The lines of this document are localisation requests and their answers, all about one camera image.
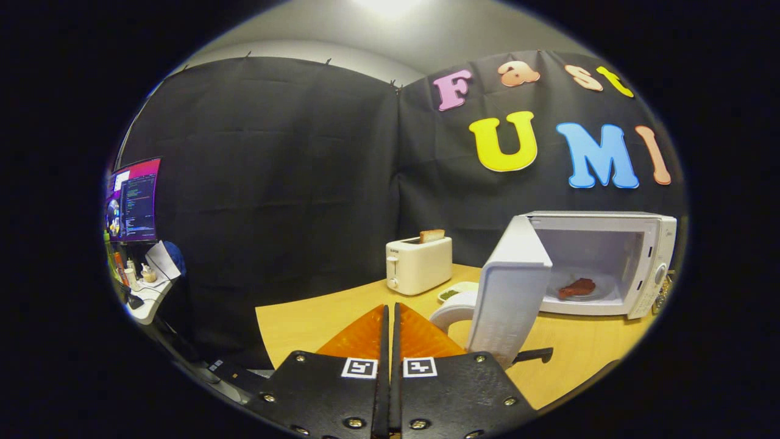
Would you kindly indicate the toast slice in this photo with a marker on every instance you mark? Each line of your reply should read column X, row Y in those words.
column 431, row 236

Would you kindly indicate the glass turntable plate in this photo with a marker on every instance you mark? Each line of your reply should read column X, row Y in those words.
column 603, row 286

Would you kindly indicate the black computer mouse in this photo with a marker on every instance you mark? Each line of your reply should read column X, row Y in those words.
column 135, row 302

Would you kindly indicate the white bread toaster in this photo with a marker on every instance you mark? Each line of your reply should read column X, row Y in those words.
column 420, row 268

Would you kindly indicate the computer monitor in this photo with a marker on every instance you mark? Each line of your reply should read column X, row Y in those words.
column 137, row 204

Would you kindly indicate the white side desk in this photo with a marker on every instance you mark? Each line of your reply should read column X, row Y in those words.
column 149, row 305

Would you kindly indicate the brown meat piece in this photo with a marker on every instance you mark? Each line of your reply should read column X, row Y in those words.
column 577, row 288

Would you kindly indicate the white divided dish with beans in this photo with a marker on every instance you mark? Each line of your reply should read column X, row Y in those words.
column 454, row 292

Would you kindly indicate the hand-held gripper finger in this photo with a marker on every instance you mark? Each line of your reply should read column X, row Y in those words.
column 382, row 390
column 396, row 390

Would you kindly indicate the white paper sheet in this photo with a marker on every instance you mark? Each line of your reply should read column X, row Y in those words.
column 163, row 261

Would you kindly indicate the white toaster oven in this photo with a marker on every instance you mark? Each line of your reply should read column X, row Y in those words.
column 509, row 292

